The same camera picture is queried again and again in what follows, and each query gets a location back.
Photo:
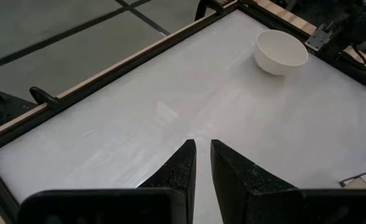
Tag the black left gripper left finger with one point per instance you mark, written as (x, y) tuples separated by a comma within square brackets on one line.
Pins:
[(124, 205)]

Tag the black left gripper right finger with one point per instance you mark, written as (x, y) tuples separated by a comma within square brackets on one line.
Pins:
[(257, 202)]

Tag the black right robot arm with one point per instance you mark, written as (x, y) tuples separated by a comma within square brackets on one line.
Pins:
[(357, 28)]

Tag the black table clamp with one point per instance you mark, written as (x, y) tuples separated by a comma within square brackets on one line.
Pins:
[(44, 98), (206, 6)]

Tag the white opaque bowl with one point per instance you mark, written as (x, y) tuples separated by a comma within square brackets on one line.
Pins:
[(279, 53)]

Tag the black perforated computer case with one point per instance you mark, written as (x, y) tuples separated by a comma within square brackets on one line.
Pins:
[(2, 112)]

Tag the black metal table frame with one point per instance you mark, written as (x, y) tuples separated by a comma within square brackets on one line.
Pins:
[(108, 79)]

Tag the grey metal mounting bracket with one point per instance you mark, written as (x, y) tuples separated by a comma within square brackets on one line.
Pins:
[(318, 37)]

